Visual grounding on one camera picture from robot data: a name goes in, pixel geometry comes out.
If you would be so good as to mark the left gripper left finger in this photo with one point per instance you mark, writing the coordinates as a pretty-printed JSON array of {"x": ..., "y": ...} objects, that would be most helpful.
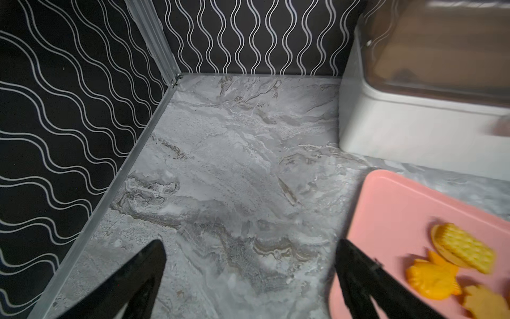
[{"x": 132, "y": 289}]

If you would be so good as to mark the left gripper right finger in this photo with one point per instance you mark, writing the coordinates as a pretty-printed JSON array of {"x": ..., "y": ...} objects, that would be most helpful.
[{"x": 364, "y": 282}]

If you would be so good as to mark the small orange fish cookie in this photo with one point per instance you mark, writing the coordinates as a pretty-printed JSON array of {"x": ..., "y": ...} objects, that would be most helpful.
[{"x": 434, "y": 278}]

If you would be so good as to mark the orange waffle cookie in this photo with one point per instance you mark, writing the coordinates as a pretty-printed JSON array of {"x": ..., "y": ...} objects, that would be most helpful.
[{"x": 462, "y": 249}]

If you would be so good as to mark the pink plastic tray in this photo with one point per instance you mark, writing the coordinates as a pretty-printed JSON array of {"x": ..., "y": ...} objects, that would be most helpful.
[{"x": 391, "y": 224}]

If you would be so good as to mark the brown white storage box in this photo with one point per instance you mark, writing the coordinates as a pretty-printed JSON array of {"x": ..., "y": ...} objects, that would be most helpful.
[{"x": 427, "y": 83}]

